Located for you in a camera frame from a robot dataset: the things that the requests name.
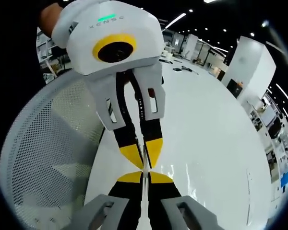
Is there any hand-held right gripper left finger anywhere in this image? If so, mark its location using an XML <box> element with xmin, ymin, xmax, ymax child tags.
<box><xmin>62</xmin><ymin>171</ymin><xmax>144</xmax><ymax>230</ymax></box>

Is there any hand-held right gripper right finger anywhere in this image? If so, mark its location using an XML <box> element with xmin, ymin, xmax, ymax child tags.
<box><xmin>147</xmin><ymin>172</ymin><xmax>219</xmax><ymax>230</ymax></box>

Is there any thin white rod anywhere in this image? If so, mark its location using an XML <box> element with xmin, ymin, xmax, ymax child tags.
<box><xmin>136</xmin><ymin>134</ymin><xmax>151</xmax><ymax>230</ymax></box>

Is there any clear food packaging bag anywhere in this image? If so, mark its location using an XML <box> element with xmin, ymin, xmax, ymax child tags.
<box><xmin>158</xmin><ymin>164</ymin><xmax>253</xmax><ymax>228</ymax></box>

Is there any white mesh office chair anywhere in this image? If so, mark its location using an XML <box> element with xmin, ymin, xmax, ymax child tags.
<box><xmin>0</xmin><ymin>76</ymin><xmax>107</xmax><ymax>230</ymax></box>

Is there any black cabinet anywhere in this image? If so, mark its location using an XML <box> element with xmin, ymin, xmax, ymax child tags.
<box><xmin>227</xmin><ymin>80</ymin><xmax>244</xmax><ymax>98</ymax></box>

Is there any white square pillar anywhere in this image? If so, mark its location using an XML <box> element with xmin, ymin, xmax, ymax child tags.
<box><xmin>220</xmin><ymin>35</ymin><xmax>277</xmax><ymax>104</ymax></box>

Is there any blue crate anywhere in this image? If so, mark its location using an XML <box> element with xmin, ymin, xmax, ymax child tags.
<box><xmin>280</xmin><ymin>172</ymin><xmax>288</xmax><ymax>194</ymax></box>

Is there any black cable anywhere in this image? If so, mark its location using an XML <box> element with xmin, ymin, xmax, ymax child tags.
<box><xmin>172</xmin><ymin>66</ymin><xmax>199</xmax><ymax>76</ymax></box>

